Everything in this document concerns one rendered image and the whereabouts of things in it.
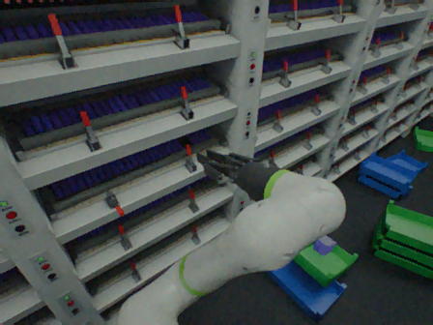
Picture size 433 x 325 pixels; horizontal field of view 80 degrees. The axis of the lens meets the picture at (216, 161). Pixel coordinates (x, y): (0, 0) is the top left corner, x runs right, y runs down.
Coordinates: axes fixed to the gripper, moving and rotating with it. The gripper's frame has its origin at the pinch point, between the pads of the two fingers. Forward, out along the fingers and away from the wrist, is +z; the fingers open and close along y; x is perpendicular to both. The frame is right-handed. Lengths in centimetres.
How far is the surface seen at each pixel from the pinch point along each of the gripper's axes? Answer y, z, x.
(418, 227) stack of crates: 101, -28, -70
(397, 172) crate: 154, 2, -71
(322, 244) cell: 59, -1, -71
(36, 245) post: -46.7, 9.6, -8.3
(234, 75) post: 17.7, 6.4, 19.7
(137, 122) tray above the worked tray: -14.4, 10.0, 13.3
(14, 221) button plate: -47.8, 7.4, 0.6
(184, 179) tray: -4.6, 10.0, -8.8
